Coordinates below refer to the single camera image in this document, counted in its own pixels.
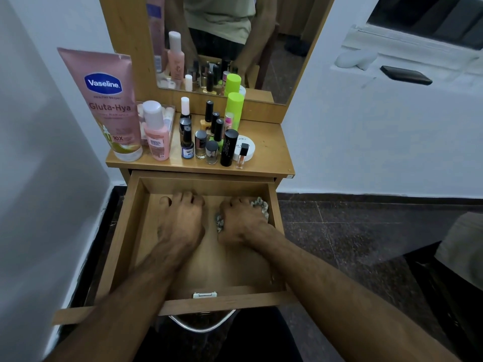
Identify round white jar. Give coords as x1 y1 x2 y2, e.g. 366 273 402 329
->
233 134 256 162

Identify pink bottle white cap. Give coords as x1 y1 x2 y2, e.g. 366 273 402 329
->
142 100 171 161

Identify striped green white cloth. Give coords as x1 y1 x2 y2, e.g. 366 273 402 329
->
215 197 270 233

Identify dark wooden furniture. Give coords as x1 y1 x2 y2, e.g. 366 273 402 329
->
404 241 483 362

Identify wooden drawer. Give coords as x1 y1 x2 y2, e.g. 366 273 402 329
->
52 170 299 325

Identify person's legs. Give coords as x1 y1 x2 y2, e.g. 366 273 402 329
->
134 307 302 362

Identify blue label nail polish bottle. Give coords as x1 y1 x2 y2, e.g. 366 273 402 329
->
181 126 195 160

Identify white object on sill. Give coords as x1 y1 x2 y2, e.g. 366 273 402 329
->
335 48 378 71

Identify dark cap gold nail polish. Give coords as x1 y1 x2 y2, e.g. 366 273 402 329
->
194 130 208 159

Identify beige cushion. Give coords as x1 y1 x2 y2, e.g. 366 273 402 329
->
434 212 483 292

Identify person's left hand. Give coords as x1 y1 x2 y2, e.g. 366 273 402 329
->
156 191 207 254

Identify neon green tube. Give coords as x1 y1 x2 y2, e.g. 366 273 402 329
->
224 92 245 131

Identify black phone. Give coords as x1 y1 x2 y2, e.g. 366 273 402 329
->
380 65 434 86

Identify pink lotion tube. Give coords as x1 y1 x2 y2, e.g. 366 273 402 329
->
57 47 143 162

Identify clear box of pink tubes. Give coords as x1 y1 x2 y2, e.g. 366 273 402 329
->
136 103 176 147

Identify wooden dressing table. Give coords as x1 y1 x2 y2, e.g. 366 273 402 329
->
98 0 337 185

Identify white framed window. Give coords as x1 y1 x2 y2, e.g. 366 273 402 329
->
331 0 483 96

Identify dressing table mirror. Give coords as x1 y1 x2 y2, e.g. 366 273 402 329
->
145 0 329 106

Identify green nail polish bottle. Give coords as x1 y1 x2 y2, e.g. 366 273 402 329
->
213 118 225 152

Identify black lipstick tube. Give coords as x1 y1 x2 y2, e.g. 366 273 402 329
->
220 128 239 167

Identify person's left forearm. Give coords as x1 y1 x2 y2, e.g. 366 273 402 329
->
43 241 198 362

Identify person's right hand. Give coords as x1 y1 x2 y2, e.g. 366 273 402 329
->
217 196 271 248

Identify small brown bottle black cap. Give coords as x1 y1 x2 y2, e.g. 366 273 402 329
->
236 143 250 170

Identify person's right forearm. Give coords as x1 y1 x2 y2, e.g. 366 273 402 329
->
256 225 461 362

